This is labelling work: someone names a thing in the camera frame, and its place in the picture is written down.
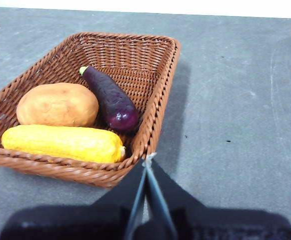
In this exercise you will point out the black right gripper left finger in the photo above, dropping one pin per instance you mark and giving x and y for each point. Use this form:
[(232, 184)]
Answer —
[(73, 222)]

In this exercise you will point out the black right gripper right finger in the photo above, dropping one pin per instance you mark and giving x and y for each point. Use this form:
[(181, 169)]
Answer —
[(223, 225)]

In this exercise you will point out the yellow corn cob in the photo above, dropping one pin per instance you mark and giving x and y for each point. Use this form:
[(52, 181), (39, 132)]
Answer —
[(60, 143)]

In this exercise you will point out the brown potato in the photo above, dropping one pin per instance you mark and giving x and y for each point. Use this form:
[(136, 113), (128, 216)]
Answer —
[(58, 105)]

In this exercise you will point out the purple eggplant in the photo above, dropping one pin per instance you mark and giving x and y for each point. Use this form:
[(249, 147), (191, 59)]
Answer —
[(113, 105)]

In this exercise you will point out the brown woven wicker basket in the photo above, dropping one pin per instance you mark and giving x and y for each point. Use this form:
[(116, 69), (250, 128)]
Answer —
[(125, 57)]

